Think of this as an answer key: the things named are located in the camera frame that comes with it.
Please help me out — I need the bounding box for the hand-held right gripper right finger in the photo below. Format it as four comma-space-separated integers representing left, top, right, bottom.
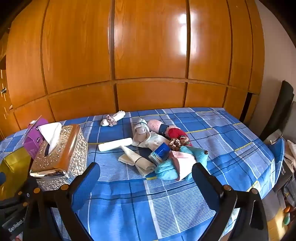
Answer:
191, 162, 269, 241

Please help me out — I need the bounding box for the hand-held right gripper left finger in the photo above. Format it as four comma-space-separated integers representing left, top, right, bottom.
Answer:
22, 162, 101, 241

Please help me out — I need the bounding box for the gold tray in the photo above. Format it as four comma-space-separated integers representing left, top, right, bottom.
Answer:
0, 146, 31, 200

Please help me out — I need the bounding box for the ornate gold tissue box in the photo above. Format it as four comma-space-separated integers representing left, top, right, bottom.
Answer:
30, 124, 89, 191

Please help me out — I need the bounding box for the taupe satin scrunchie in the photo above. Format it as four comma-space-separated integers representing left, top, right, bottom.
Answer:
101, 114, 118, 127

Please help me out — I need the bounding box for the pink cloth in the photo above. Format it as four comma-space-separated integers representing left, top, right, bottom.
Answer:
169, 151, 197, 181

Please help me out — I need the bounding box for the teal fuzzy sock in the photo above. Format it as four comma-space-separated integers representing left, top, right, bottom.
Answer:
154, 145, 208, 181

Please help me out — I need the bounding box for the bed with blue plaid sheet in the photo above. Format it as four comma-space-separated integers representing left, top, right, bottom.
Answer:
0, 107, 285, 241

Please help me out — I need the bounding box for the purple cardboard box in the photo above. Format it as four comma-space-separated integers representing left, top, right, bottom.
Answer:
23, 115, 48, 160

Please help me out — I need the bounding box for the white cloth roll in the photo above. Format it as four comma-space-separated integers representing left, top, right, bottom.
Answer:
98, 138, 133, 152

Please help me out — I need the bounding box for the brown patterned scrunchie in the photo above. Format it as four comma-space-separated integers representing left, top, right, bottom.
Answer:
169, 137, 188, 149

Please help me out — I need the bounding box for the blue packet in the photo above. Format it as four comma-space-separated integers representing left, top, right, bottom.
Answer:
148, 142, 171, 166

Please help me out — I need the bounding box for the cream sock bundle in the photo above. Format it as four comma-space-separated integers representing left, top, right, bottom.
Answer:
119, 145, 156, 176

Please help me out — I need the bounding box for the red sock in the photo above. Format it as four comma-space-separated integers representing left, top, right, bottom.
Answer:
167, 127, 188, 141

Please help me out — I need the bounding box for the white tissue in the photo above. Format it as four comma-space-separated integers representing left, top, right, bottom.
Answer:
38, 122, 62, 155

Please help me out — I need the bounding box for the beige sock with grey cuff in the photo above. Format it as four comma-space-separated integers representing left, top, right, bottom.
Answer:
131, 118, 151, 147

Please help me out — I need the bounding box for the pink sock with navy cuff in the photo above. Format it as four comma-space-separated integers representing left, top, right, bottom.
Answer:
147, 119, 171, 136

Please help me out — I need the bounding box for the pile of household clutter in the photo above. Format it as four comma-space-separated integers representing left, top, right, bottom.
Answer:
272, 137, 296, 229

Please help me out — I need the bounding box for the dark chair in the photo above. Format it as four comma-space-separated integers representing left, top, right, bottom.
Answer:
259, 80, 296, 144

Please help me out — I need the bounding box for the wooden wardrobe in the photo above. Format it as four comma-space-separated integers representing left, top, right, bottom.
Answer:
0, 0, 265, 139

